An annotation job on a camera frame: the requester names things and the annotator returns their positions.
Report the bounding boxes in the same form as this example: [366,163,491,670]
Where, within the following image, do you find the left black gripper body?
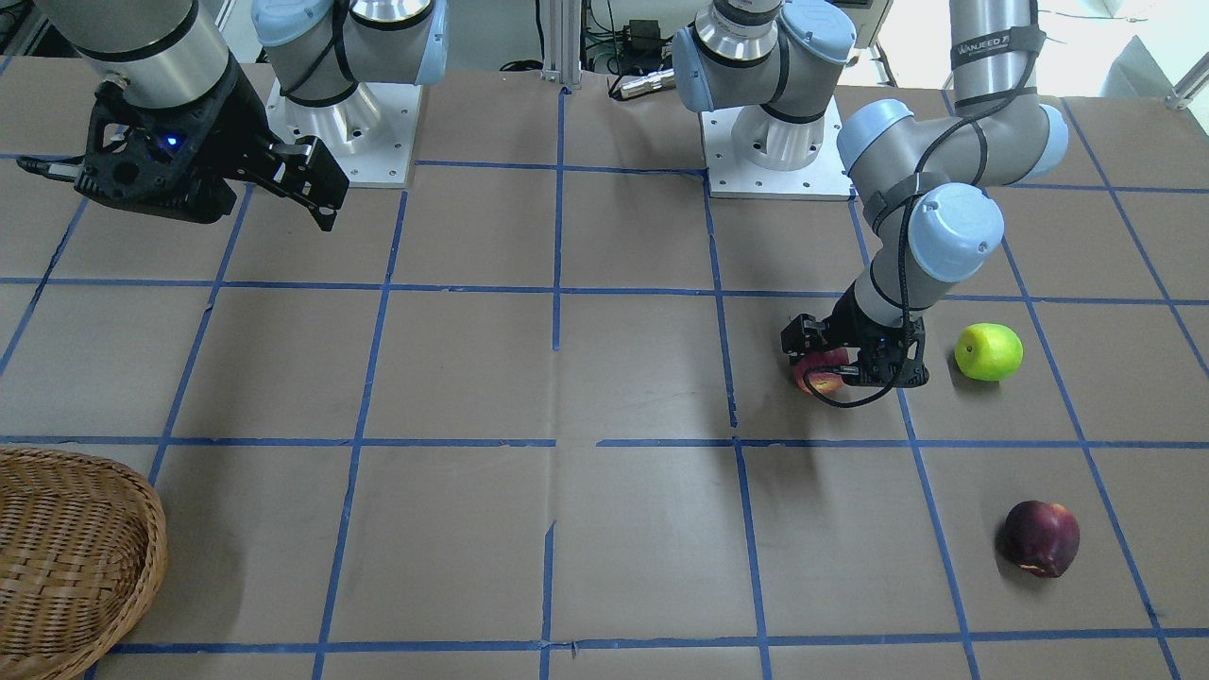
[780,313,929,388]

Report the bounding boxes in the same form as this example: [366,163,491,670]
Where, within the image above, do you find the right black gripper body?
[74,68,280,224]

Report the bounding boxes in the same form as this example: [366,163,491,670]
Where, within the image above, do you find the red yellow apple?
[791,346,850,397]

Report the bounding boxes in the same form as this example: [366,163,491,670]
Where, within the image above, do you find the green apple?
[954,322,1025,382]

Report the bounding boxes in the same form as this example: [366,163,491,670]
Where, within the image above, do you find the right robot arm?
[17,1,449,231]

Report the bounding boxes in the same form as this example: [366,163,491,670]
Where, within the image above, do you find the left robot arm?
[671,1,1069,396]

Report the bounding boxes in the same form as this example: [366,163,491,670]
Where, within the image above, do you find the woven wicker basket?
[1,445,168,679]

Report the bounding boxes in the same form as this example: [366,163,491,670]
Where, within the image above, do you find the dark red apple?
[996,500,1081,578]

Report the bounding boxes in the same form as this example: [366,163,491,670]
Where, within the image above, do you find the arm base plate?
[266,81,426,190]
[699,99,852,201]

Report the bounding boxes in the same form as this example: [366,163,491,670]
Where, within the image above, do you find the aluminium frame post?
[538,0,584,94]

